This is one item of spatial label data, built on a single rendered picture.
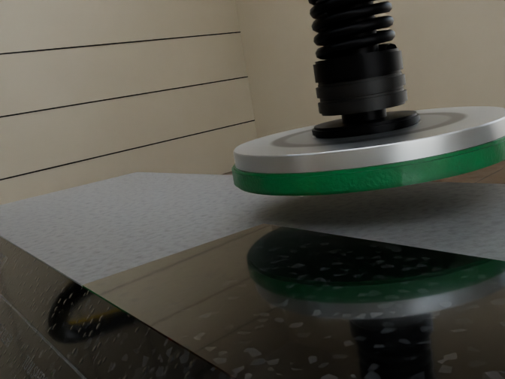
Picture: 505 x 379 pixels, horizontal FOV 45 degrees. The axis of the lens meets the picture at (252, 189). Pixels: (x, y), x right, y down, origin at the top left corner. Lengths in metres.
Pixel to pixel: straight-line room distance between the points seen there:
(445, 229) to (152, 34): 6.01
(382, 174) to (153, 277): 0.16
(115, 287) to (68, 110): 5.37
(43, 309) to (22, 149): 5.10
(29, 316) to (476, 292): 0.30
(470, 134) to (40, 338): 0.30
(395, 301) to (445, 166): 0.13
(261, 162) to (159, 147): 5.83
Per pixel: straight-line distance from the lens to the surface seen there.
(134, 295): 0.37
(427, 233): 0.40
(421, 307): 0.29
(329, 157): 0.40
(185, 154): 6.45
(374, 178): 0.39
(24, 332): 0.46
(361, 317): 0.28
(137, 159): 6.09
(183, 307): 0.33
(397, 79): 0.47
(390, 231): 0.41
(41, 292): 0.47
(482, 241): 0.37
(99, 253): 0.48
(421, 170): 0.40
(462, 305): 0.29
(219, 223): 0.50
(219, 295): 0.34
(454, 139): 0.41
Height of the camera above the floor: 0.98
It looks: 10 degrees down
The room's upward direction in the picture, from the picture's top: 9 degrees counter-clockwise
